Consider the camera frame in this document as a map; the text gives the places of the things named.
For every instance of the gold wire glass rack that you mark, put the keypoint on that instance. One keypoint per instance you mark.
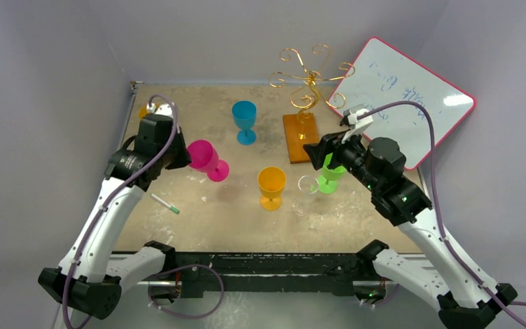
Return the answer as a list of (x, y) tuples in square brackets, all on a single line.
[(301, 128)]

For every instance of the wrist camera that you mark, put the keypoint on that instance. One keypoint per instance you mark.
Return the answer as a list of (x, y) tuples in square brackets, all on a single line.
[(357, 120), (165, 110)]

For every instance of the green plastic wine glass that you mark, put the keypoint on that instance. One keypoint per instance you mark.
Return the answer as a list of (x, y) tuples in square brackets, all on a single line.
[(329, 178)]

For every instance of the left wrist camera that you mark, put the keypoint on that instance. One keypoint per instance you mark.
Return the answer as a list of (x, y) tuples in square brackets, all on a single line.
[(165, 110)]

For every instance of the pink framed whiteboard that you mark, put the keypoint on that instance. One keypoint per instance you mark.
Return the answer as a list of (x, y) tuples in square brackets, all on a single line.
[(431, 105)]

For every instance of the orange plastic wine glass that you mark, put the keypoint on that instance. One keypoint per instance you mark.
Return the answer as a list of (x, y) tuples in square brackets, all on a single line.
[(271, 182)]

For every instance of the clear wine glass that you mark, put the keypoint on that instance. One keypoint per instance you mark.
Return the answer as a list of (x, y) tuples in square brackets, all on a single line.
[(307, 190)]

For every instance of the green capped white marker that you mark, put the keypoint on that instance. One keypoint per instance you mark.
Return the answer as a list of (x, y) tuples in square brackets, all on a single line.
[(164, 203)]

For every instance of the blue plastic wine glass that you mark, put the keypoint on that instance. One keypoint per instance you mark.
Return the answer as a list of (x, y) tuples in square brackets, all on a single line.
[(244, 115)]

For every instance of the pink plastic wine glass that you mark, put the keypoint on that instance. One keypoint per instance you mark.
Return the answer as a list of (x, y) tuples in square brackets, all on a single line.
[(205, 159)]

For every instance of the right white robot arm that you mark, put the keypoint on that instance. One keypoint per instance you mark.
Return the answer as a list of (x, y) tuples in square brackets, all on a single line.
[(460, 299)]

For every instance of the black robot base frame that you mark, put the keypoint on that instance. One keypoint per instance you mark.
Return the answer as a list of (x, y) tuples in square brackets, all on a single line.
[(334, 273)]

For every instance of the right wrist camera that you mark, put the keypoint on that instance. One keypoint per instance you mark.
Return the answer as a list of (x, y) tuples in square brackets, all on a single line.
[(357, 120)]

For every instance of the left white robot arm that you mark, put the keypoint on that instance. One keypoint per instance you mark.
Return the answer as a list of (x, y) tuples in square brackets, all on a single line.
[(84, 280)]

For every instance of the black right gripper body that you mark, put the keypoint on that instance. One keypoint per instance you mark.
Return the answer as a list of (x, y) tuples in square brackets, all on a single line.
[(329, 151)]

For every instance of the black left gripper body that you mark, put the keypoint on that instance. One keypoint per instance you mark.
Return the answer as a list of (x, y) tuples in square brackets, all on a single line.
[(177, 157)]

